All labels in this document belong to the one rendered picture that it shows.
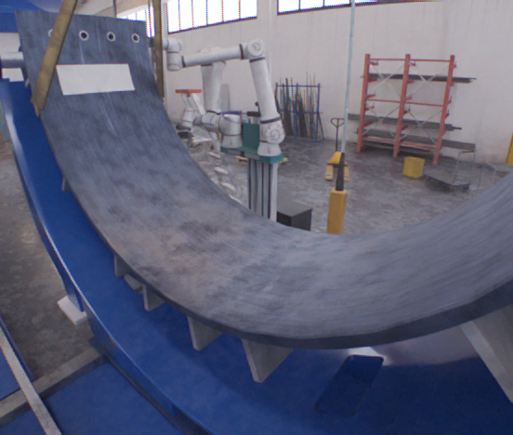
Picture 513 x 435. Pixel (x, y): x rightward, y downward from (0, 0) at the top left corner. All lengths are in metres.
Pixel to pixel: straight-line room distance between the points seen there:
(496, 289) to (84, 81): 1.78
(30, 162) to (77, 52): 0.61
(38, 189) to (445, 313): 1.77
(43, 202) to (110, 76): 0.74
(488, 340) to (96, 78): 1.83
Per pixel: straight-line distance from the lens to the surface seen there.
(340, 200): 1.67
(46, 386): 2.02
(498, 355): 0.59
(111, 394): 1.93
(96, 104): 1.78
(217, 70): 2.75
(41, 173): 1.89
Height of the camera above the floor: 2.01
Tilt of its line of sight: 24 degrees down
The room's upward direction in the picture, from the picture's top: straight up
